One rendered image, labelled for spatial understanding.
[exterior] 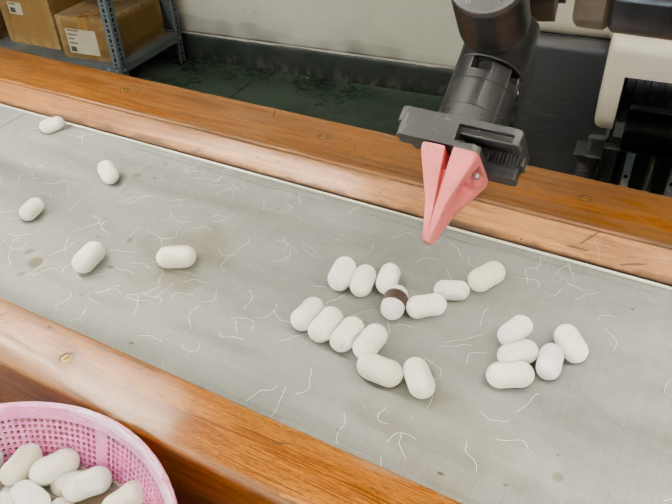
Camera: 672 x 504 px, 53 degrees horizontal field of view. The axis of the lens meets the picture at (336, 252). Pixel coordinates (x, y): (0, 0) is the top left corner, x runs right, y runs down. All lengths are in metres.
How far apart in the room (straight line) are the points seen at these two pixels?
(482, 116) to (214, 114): 0.42
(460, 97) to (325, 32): 2.30
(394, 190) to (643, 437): 0.35
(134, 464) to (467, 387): 0.25
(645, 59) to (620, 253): 0.43
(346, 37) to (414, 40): 0.28
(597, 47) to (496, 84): 0.80
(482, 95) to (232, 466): 0.34
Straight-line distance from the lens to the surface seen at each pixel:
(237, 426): 0.48
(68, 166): 0.88
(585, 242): 0.68
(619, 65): 1.05
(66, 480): 0.52
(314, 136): 0.81
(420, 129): 0.56
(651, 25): 0.30
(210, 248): 0.68
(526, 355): 0.55
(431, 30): 2.68
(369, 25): 2.76
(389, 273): 0.60
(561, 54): 1.37
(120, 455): 0.51
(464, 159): 0.54
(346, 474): 0.45
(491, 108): 0.57
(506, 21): 0.53
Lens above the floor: 1.14
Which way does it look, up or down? 38 degrees down
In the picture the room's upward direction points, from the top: 2 degrees counter-clockwise
